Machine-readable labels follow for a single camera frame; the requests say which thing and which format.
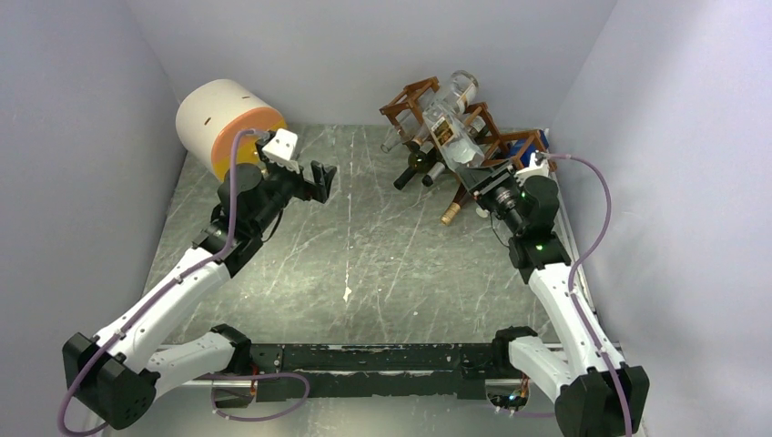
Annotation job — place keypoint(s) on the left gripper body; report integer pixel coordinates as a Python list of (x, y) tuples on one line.
[(283, 184)]

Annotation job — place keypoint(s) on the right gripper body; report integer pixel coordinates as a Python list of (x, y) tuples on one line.
[(502, 195)]

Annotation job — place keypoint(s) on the square clear whisky bottle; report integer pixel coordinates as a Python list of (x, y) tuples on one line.
[(450, 136)]

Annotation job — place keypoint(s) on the blue glass bottle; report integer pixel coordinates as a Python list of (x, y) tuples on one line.
[(523, 148)]

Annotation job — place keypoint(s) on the round clear glass bottle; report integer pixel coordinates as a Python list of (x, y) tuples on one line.
[(457, 92)]

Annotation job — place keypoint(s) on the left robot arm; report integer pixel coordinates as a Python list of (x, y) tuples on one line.
[(120, 371)]

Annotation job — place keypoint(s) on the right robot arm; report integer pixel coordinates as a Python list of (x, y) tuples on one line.
[(594, 391)]

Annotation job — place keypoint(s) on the green wine bottle silver cap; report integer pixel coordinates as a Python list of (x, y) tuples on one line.
[(433, 173)]

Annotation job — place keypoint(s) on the dark bottle gold cap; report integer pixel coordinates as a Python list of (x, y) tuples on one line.
[(459, 200)]

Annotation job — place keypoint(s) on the wooden wine rack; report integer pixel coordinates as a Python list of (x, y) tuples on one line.
[(406, 111)]

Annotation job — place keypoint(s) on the green wine bottle black cap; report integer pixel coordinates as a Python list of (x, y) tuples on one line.
[(419, 161)]

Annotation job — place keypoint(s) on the white orange bread box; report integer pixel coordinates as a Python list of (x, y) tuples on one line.
[(211, 116)]

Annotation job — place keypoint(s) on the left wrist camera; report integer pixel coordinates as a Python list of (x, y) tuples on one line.
[(281, 150)]

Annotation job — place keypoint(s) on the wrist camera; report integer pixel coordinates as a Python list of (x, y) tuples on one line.
[(538, 165), (281, 150)]

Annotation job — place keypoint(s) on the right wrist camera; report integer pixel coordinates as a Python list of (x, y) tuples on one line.
[(538, 165)]

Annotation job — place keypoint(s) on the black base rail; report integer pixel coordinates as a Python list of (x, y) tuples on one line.
[(327, 371)]

